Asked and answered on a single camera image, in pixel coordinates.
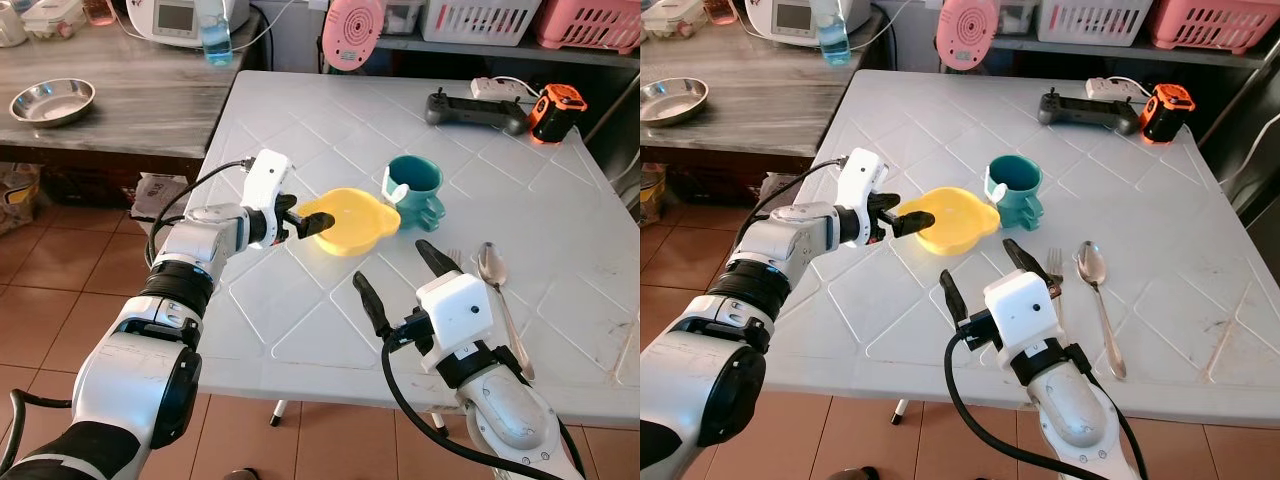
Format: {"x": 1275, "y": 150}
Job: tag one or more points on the white plastic basket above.
{"x": 480, "y": 20}
{"x": 1092, "y": 20}

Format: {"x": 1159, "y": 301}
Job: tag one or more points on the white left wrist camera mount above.
{"x": 863, "y": 178}
{"x": 268, "y": 180}

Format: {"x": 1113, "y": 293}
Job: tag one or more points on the pink round fan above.
{"x": 966, "y": 32}
{"x": 352, "y": 32}

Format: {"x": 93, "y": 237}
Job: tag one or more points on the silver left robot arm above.
{"x": 150, "y": 340}
{"x": 720, "y": 350}

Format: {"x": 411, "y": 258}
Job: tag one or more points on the stainless steel bowl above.
{"x": 52, "y": 102}
{"x": 672, "y": 100}

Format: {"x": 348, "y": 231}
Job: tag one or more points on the white kitchen cooking machine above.
{"x": 795, "y": 20}
{"x": 180, "y": 20}

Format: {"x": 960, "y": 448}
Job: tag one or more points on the pink plastic basket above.
{"x": 590, "y": 25}
{"x": 1215, "y": 25}

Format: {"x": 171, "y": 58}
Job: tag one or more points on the yellow plastic bowl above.
{"x": 950, "y": 222}
{"x": 350, "y": 225}

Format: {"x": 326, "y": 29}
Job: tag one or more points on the white power strip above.
{"x": 1115, "y": 88}
{"x": 500, "y": 88}

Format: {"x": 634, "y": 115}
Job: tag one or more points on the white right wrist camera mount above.
{"x": 455, "y": 315}
{"x": 1022, "y": 310}

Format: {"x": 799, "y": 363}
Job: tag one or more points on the metal fork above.
{"x": 1055, "y": 262}
{"x": 455, "y": 262}

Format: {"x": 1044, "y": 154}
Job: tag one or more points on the blue plastic water bottle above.
{"x": 832, "y": 40}
{"x": 215, "y": 40}

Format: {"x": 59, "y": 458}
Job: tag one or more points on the white plastic table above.
{"x": 1100, "y": 160}
{"x": 420, "y": 160}

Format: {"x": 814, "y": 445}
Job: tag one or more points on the black remote controller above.
{"x": 475, "y": 110}
{"x": 1088, "y": 110}

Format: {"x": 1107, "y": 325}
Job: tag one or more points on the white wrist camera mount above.
{"x": 1022, "y": 310}
{"x": 268, "y": 180}
{"x": 455, "y": 315}
{"x": 863, "y": 178}

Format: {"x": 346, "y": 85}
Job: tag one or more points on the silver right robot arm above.
{"x": 510, "y": 415}
{"x": 1075, "y": 415}

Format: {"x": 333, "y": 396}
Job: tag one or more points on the pink drinking bottle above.
{"x": 100, "y": 10}
{"x": 720, "y": 10}

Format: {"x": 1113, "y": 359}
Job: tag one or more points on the orange and black device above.
{"x": 1167, "y": 112}
{"x": 557, "y": 112}

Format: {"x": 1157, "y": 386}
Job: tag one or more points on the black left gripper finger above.
{"x": 298, "y": 206}
{"x": 895, "y": 203}
{"x": 916, "y": 224}
{"x": 316, "y": 226}

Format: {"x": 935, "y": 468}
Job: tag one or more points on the metal spoon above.
{"x": 1092, "y": 265}
{"x": 492, "y": 265}

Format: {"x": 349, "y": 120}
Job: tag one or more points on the grey wood-top table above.
{"x": 140, "y": 100}
{"x": 760, "y": 100}

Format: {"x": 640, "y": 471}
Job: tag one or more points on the teal ceramic mug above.
{"x": 415, "y": 190}
{"x": 1015, "y": 190}

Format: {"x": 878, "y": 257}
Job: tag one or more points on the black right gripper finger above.
{"x": 955, "y": 298}
{"x": 372, "y": 305}
{"x": 1024, "y": 256}
{"x": 436, "y": 260}

